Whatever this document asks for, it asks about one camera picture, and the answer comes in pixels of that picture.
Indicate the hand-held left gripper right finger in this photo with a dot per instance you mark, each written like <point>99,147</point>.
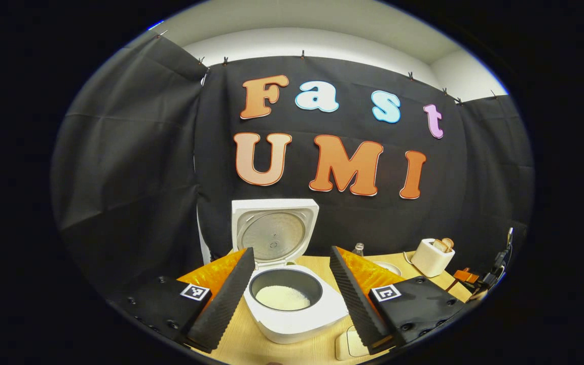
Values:
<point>353,304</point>

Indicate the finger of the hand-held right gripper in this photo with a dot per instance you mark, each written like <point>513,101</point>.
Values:
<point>465,277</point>

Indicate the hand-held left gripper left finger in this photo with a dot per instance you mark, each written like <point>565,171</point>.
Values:
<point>226,304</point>

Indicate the white rice portion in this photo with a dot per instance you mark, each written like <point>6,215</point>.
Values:
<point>283,298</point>

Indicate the white rice cooker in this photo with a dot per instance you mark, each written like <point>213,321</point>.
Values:
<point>292,324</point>

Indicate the toasted bread slice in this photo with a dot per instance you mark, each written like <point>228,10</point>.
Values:
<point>440,246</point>
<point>449,243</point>

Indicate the white toaster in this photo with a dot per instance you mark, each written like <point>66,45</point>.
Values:
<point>426,263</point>

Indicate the white round plate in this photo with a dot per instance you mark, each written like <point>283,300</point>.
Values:
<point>391,267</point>

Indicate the clear plastic water bottle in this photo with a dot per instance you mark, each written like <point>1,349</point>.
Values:
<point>358,249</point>

